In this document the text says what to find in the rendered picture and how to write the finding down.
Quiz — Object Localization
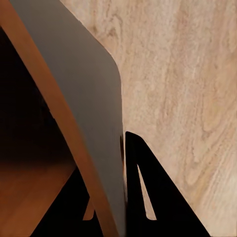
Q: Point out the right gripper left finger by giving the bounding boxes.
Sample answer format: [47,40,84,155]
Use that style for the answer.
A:
[30,167,103,237]

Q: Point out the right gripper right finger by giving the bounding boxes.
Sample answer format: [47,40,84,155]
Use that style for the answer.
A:
[125,131,211,237]

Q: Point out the trash can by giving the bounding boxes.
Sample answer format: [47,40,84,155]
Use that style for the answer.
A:
[0,0,127,237]

